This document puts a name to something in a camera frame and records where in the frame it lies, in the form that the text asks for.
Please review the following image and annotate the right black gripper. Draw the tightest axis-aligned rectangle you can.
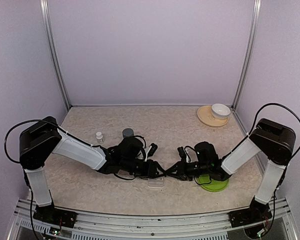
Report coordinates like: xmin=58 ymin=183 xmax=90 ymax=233
xmin=166 ymin=158 xmax=211 ymax=181

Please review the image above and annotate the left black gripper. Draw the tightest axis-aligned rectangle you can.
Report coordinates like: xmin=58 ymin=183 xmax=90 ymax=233
xmin=121 ymin=158 xmax=167 ymax=179

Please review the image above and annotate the clear plastic pill organizer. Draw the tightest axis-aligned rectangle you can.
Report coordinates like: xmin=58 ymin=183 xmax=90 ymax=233
xmin=147 ymin=176 xmax=165 ymax=189

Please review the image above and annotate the orange pill bottle grey cap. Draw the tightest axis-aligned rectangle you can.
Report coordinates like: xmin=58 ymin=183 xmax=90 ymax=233
xmin=122 ymin=128 xmax=135 ymax=138

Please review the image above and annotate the small white pill bottle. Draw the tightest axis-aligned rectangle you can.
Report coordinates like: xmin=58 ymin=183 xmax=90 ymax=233
xmin=95 ymin=131 xmax=104 ymax=144

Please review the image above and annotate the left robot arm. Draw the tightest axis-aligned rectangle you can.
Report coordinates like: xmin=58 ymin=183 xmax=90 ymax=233
xmin=19 ymin=116 xmax=166 ymax=223

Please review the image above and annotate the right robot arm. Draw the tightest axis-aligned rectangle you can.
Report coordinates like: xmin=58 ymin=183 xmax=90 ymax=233
xmin=166 ymin=118 xmax=296 ymax=222

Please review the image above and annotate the green plate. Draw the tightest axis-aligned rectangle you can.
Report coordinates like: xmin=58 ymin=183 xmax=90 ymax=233
xmin=196 ymin=174 xmax=230 ymax=193

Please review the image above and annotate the round wooden plate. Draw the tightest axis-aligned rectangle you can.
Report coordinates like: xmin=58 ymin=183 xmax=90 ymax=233
xmin=196 ymin=105 xmax=229 ymax=128

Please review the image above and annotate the white bowl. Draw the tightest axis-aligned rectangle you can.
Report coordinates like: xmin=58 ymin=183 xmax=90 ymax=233
xmin=211 ymin=103 xmax=231 ymax=120

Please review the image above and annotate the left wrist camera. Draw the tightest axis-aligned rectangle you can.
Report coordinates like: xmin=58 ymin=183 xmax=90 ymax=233
xmin=144 ymin=143 xmax=158 ymax=162

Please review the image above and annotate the front aluminium rail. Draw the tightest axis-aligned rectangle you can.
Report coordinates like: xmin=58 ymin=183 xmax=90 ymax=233
xmin=7 ymin=197 xmax=300 ymax=240

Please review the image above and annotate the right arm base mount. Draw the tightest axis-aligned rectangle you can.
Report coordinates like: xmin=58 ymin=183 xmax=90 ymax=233
xmin=228 ymin=197 xmax=273 ymax=228

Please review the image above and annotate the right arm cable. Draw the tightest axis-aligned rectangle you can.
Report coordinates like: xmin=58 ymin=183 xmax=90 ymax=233
xmin=183 ymin=102 xmax=300 ymax=187

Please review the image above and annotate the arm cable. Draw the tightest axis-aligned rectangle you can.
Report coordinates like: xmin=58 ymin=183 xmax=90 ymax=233
xmin=3 ymin=119 xmax=148 ymax=181
xmin=183 ymin=102 xmax=300 ymax=187

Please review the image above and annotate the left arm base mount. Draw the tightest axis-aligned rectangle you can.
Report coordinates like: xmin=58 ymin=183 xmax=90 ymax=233
xmin=33 ymin=201 xmax=78 ymax=228

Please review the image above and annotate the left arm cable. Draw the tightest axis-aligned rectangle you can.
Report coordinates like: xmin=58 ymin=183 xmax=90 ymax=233
xmin=3 ymin=119 xmax=148 ymax=181

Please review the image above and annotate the right aluminium frame post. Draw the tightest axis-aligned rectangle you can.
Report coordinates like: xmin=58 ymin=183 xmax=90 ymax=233
xmin=231 ymin=0 xmax=262 ymax=111

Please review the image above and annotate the aluminium frame post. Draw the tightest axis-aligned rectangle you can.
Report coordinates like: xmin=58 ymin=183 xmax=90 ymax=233
xmin=40 ymin=0 xmax=72 ymax=111
xmin=231 ymin=0 xmax=262 ymax=111

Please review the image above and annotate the left aluminium frame post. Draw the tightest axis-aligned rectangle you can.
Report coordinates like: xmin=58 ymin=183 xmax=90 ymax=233
xmin=40 ymin=0 xmax=72 ymax=111

